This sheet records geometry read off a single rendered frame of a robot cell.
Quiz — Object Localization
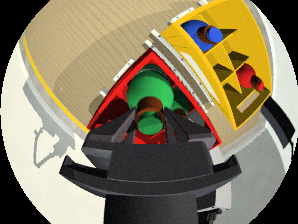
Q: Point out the blue bottle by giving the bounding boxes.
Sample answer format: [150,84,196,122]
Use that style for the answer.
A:
[180,19,223,51]

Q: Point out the yellow plastic crate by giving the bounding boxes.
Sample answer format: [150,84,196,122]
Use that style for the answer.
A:
[160,0,272,131]

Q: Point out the red plastic crate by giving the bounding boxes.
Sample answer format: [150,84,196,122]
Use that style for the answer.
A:
[87,47,222,149]

